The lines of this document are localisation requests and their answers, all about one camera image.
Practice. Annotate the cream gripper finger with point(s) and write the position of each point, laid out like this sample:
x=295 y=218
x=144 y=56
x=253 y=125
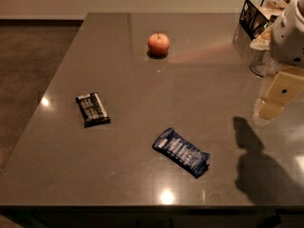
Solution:
x=284 y=88
x=265 y=112

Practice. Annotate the black rxbar chocolate bar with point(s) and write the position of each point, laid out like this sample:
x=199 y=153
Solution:
x=92 y=109

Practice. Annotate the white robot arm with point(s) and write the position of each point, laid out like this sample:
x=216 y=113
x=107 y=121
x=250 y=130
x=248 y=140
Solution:
x=282 y=66

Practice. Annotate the blue rxbar snack bar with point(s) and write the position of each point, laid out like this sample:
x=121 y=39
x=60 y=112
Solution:
x=180 y=151

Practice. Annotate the clear glass jar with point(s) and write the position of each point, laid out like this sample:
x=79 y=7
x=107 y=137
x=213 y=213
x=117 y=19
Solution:
x=263 y=63

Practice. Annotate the red apple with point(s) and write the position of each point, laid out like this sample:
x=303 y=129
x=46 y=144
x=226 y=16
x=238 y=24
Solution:
x=158 y=44

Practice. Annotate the black wire basket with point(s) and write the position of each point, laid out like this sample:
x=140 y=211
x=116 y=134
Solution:
x=257 y=15

